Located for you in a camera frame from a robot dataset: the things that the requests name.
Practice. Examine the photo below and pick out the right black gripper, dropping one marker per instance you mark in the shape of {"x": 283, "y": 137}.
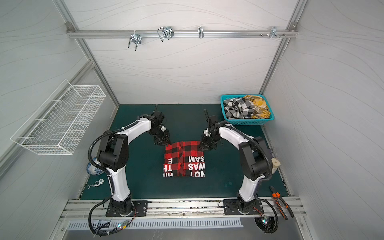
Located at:
{"x": 208, "y": 142}

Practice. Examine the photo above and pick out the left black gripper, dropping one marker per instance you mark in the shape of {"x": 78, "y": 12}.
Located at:
{"x": 166, "y": 139}

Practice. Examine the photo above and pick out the red black plaid shirt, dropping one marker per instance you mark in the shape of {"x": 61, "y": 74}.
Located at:
{"x": 183, "y": 159}

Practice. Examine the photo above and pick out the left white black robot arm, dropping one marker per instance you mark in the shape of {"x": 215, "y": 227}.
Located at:
{"x": 110, "y": 153}

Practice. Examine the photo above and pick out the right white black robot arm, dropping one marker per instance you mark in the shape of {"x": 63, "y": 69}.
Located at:
{"x": 255, "y": 159}

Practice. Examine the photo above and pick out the teal plastic basket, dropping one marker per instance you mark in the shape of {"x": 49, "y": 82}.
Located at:
{"x": 245, "y": 122}

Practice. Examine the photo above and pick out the black white plaid shirt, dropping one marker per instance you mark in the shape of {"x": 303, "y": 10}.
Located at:
{"x": 238, "y": 108}

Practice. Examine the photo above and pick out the yellow plaid shirt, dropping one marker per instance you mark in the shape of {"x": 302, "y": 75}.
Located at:
{"x": 260, "y": 109}

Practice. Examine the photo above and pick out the beige cylinder object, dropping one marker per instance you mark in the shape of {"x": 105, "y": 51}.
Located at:
{"x": 276, "y": 165}

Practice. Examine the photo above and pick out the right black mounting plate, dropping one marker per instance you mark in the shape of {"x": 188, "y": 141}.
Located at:
{"x": 231, "y": 207}

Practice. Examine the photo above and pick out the black mounting plate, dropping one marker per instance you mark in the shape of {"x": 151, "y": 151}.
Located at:
{"x": 231, "y": 207}
{"x": 135, "y": 208}

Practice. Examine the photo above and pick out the blue white ceramic bowl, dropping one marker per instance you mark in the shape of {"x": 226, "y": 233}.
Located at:
{"x": 92, "y": 170}

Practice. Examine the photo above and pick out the small metal clamp piece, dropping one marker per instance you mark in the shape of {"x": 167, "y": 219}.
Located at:
{"x": 96, "y": 184}

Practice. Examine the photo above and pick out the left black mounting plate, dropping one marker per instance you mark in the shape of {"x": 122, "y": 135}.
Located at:
{"x": 135, "y": 208}

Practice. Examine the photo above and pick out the metal U-bolt clamp left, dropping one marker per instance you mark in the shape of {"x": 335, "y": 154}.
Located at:
{"x": 135, "y": 40}

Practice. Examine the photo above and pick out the metal u-bolt clamp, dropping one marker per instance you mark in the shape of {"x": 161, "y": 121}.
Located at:
{"x": 165, "y": 32}
{"x": 135, "y": 40}

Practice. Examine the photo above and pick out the orange black pliers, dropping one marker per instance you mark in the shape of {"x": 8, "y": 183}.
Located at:
{"x": 281, "y": 203}

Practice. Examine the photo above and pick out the metal U-bolt clamp middle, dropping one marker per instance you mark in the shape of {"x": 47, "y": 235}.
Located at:
{"x": 165, "y": 32}

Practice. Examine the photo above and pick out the white slotted cable duct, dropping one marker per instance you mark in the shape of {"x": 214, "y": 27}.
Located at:
{"x": 141, "y": 224}

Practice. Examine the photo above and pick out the white wire basket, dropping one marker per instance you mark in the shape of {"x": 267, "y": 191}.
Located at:
{"x": 58, "y": 125}

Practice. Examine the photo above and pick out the small metal ring clamp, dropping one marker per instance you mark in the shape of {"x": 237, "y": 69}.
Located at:
{"x": 200, "y": 32}

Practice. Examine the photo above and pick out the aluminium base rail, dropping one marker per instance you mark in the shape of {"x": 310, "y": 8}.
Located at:
{"x": 171, "y": 208}

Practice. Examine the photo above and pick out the metal bracket with bolts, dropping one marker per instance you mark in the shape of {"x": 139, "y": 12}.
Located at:
{"x": 273, "y": 34}

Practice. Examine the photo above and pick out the aluminium cross rail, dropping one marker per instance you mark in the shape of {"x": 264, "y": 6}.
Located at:
{"x": 179, "y": 34}

